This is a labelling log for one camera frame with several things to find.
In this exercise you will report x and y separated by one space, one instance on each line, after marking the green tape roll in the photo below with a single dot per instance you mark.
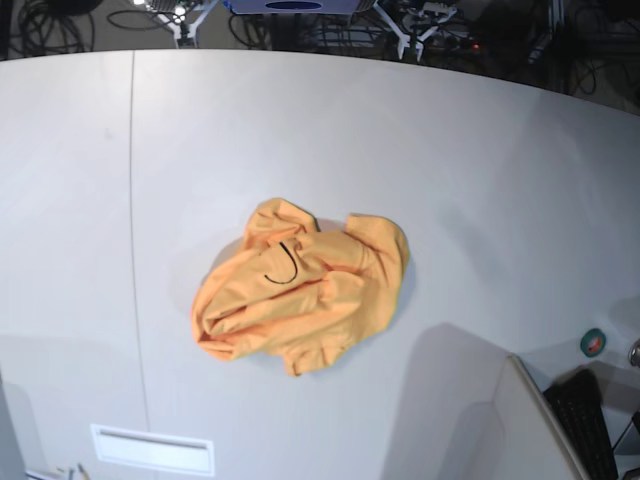
593 343

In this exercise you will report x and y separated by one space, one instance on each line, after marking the blue white device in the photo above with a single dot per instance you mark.
338 7

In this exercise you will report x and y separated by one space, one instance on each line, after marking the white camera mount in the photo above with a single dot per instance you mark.
184 18
414 23

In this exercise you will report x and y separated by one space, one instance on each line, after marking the metal knob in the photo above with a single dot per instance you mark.
634 354

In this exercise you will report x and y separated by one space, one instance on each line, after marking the orange t-shirt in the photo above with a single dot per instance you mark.
301 293

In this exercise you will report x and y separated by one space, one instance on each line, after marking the black keyboard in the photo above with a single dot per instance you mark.
577 405

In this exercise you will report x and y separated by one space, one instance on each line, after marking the grey side panel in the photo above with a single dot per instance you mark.
514 435

